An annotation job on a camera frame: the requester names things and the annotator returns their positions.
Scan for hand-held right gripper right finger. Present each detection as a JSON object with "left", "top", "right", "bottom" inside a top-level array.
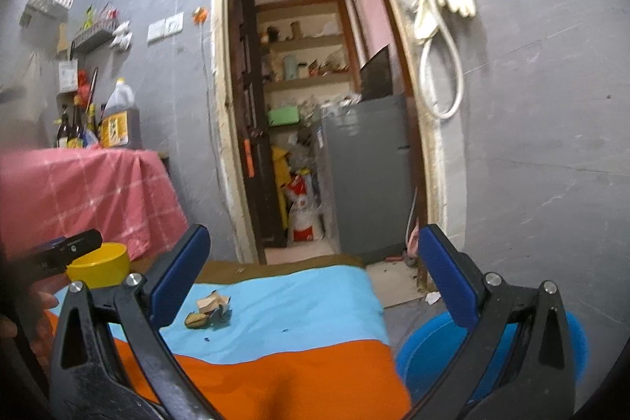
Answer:
[{"left": 417, "top": 224, "right": 576, "bottom": 420}]

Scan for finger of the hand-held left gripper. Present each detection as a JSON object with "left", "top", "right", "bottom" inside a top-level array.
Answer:
[{"left": 20, "top": 229, "right": 104, "bottom": 279}]

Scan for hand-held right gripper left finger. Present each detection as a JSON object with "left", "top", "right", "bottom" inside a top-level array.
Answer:
[{"left": 49, "top": 224, "right": 224, "bottom": 420}]

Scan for yellow plastic bowl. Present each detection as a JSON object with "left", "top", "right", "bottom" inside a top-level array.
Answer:
[{"left": 66, "top": 242, "right": 132, "bottom": 288}]

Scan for torn brown paper piece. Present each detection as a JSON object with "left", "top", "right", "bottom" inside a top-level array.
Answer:
[{"left": 196, "top": 290, "right": 223, "bottom": 314}]

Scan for silver foil wrapper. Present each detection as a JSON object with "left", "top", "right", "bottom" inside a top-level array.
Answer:
[{"left": 209, "top": 294, "right": 233, "bottom": 328}]

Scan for person's left hand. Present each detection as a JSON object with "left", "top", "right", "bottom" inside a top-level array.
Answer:
[{"left": 0, "top": 286, "right": 68, "bottom": 354}]

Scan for pink broom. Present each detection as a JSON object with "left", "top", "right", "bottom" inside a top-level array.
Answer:
[{"left": 402, "top": 202, "right": 420, "bottom": 264}]

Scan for pink checked cloth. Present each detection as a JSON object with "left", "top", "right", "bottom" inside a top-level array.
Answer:
[{"left": 0, "top": 148, "right": 188, "bottom": 264}]

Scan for blue plastic basin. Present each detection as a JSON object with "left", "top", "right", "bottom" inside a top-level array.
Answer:
[{"left": 395, "top": 311, "right": 589, "bottom": 407}]

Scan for brown blanket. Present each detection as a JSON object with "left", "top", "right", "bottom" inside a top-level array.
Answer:
[{"left": 129, "top": 253, "right": 366, "bottom": 286}]

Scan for dark sauce bottle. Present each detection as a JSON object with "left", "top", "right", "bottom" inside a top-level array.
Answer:
[
  {"left": 55, "top": 105, "right": 72, "bottom": 149},
  {"left": 69, "top": 95, "right": 88, "bottom": 149}
]

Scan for blue and orange blanket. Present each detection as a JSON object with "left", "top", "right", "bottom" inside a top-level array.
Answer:
[{"left": 44, "top": 265, "right": 412, "bottom": 420}]

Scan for grey refrigerator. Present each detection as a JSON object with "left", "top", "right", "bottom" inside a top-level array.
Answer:
[{"left": 315, "top": 92, "right": 420, "bottom": 261}]

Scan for yellow bag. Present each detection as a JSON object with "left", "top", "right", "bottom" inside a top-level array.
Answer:
[{"left": 271, "top": 145, "right": 292, "bottom": 230}]

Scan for large cooking oil bottle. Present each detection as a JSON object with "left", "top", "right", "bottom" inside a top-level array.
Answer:
[{"left": 99, "top": 78, "right": 143, "bottom": 150}]

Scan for white and red sack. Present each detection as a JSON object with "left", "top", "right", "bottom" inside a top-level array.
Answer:
[{"left": 285, "top": 168, "right": 326, "bottom": 244}]

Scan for dark wooden door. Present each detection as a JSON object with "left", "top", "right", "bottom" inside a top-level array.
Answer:
[{"left": 231, "top": 0, "right": 289, "bottom": 250}]

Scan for hanging paper pad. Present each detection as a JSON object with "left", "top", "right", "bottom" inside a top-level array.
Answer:
[{"left": 57, "top": 59, "right": 80, "bottom": 94}]

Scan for green box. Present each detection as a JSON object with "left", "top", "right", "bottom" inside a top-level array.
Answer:
[{"left": 267, "top": 106, "right": 301, "bottom": 128}]

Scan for white plastic bags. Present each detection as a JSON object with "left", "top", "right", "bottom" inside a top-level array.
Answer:
[{"left": 110, "top": 21, "right": 134, "bottom": 52}]

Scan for wooden shelf unit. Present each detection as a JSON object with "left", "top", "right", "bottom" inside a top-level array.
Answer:
[{"left": 255, "top": 0, "right": 363, "bottom": 107}]

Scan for pale door frame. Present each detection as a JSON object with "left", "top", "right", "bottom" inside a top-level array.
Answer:
[{"left": 211, "top": 0, "right": 448, "bottom": 294}]

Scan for white hose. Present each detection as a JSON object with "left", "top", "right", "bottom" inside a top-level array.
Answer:
[{"left": 414, "top": 0, "right": 465, "bottom": 121}]

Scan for dark wall rack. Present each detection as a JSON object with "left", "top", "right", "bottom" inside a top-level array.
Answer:
[{"left": 71, "top": 20, "right": 122, "bottom": 55}]

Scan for white wall switch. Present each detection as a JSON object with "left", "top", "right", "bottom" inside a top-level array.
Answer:
[{"left": 147, "top": 11, "right": 185, "bottom": 45}]

